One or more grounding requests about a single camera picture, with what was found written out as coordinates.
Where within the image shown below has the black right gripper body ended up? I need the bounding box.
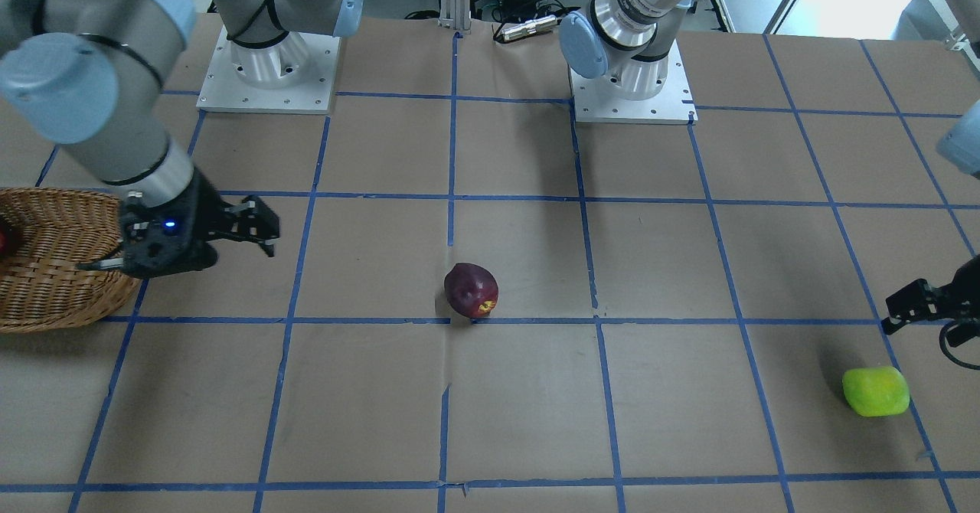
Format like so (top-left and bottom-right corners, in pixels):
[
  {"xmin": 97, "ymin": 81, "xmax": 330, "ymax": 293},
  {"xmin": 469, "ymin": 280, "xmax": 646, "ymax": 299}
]
[{"xmin": 119, "ymin": 170, "xmax": 224, "ymax": 279}]

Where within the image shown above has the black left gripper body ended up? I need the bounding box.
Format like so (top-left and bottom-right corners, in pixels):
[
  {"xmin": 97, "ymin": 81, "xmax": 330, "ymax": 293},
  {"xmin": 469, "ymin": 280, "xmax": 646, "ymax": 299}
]
[{"xmin": 946, "ymin": 256, "xmax": 979, "ymax": 319}]

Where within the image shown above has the green apple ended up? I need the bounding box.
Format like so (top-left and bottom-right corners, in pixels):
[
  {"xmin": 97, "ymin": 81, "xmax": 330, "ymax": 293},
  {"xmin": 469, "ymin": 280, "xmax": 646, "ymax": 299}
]
[{"xmin": 842, "ymin": 366, "xmax": 911, "ymax": 417}]

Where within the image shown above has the dark red apple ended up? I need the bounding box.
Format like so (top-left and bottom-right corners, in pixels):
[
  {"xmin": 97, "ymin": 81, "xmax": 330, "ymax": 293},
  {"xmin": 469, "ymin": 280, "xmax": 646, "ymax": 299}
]
[{"xmin": 443, "ymin": 263, "xmax": 500, "ymax": 319}]

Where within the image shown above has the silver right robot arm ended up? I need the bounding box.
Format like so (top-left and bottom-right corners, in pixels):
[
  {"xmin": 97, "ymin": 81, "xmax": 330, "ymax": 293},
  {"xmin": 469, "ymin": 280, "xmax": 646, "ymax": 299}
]
[{"xmin": 2, "ymin": 0, "xmax": 364, "ymax": 279}]

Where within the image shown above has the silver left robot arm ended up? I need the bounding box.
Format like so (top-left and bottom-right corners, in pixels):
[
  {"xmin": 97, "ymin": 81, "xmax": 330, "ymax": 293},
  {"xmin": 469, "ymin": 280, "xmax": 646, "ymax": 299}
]
[{"xmin": 559, "ymin": 0, "xmax": 978, "ymax": 348}]

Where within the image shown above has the oval woven wicker basket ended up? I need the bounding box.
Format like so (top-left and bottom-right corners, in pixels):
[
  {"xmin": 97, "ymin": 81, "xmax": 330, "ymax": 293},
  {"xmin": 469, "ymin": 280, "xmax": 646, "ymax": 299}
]
[{"xmin": 1, "ymin": 188, "xmax": 141, "ymax": 334}]

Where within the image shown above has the silver metal connector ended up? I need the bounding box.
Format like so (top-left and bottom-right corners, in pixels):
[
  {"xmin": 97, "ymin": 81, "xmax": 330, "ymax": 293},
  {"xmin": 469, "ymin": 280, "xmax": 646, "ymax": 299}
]
[{"xmin": 492, "ymin": 15, "xmax": 560, "ymax": 44}]

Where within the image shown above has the black gripper cable left arm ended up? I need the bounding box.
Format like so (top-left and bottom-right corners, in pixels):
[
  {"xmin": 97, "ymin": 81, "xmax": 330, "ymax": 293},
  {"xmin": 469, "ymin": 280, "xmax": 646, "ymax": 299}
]
[{"xmin": 940, "ymin": 318, "xmax": 980, "ymax": 372}]

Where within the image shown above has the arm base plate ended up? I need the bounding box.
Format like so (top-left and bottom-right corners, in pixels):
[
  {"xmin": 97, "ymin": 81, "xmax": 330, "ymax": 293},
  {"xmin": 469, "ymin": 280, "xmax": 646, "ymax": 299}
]
[
  {"xmin": 197, "ymin": 28, "xmax": 343, "ymax": 116},
  {"xmin": 568, "ymin": 41, "xmax": 699, "ymax": 125}
]

